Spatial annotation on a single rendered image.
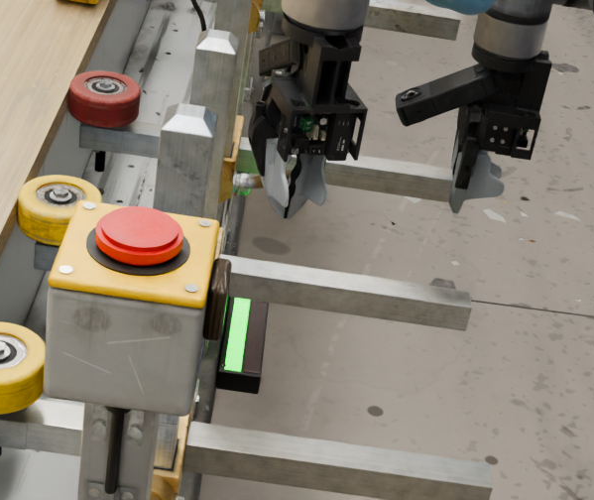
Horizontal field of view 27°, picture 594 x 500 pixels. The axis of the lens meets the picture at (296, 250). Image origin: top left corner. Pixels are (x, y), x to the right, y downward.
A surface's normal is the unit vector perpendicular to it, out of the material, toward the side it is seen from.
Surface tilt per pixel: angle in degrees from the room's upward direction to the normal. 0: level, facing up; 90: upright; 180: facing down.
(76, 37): 0
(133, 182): 0
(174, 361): 90
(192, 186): 90
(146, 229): 0
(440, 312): 90
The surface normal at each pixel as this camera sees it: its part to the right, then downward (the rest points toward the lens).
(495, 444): 0.14, -0.83
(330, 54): 0.29, 0.55
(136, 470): -0.04, 0.54
